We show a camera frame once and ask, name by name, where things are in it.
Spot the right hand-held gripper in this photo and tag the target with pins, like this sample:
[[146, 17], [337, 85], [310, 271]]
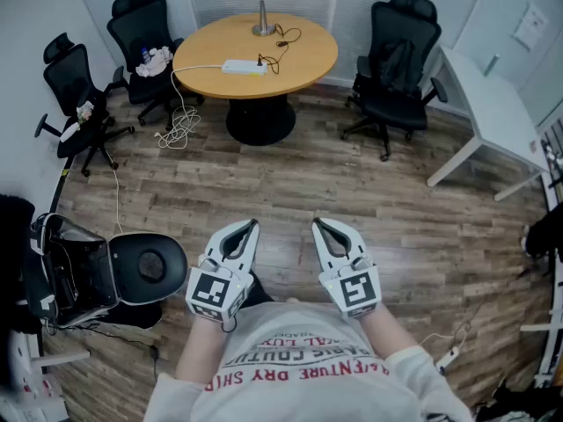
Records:
[[356, 290]]

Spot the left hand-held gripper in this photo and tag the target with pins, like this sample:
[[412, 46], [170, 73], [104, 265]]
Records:
[[211, 290]]

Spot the silver desk lamp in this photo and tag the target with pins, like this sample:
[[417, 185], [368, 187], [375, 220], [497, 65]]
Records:
[[263, 16]]

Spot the person's left forearm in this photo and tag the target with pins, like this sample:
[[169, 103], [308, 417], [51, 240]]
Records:
[[200, 350]]

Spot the person's right forearm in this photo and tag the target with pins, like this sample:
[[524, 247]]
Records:
[[398, 328]]

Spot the white desk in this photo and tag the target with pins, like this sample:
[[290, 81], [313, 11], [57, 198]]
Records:
[[492, 104]]

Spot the person's black trouser leg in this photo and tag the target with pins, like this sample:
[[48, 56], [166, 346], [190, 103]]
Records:
[[257, 295]]

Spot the black cloth bag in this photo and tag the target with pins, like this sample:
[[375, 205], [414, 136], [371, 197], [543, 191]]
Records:
[[136, 315]]

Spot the person's white printed shirt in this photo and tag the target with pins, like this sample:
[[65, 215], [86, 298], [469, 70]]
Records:
[[308, 394]]

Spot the small white extension socket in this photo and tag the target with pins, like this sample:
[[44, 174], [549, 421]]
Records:
[[448, 358]]

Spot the black mesh office chair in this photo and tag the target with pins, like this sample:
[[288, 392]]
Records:
[[77, 90], [141, 29], [398, 86]]

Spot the pale crumpled cloth pile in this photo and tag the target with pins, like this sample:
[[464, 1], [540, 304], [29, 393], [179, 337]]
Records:
[[154, 64]]

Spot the round wooden table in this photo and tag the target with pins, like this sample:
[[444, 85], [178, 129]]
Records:
[[246, 46]]

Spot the white floral bag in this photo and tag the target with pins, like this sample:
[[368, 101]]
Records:
[[83, 112]]

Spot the clear plastic water bottle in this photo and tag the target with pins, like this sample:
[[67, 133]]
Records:
[[145, 55]]

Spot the black fabric bundle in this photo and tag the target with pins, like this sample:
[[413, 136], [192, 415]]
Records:
[[13, 253]]

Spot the white metal rack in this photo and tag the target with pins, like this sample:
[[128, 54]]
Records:
[[552, 323]]

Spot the cluttered tool shelf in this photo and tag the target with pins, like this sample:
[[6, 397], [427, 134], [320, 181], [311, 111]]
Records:
[[553, 156]]

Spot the white shelf unit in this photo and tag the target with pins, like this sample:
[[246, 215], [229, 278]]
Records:
[[31, 380]]

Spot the paper notice sheet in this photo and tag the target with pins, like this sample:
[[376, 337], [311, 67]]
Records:
[[531, 25]]

